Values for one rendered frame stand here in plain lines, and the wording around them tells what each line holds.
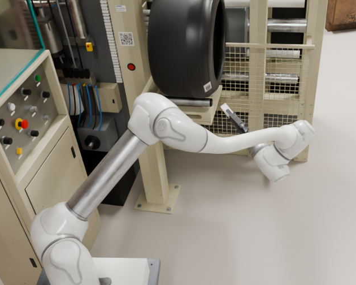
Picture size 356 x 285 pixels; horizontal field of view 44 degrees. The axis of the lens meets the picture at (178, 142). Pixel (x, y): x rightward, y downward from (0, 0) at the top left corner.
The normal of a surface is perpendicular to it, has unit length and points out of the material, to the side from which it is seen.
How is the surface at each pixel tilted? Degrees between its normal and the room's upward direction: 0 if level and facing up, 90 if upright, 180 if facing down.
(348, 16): 90
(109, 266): 2
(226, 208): 0
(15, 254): 90
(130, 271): 2
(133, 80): 90
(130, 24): 90
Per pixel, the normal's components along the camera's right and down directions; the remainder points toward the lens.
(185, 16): -0.22, -0.13
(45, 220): -0.54, -0.50
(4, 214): -0.23, 0.63
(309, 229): -0.09, -0.77
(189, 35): -0.25, 0.14
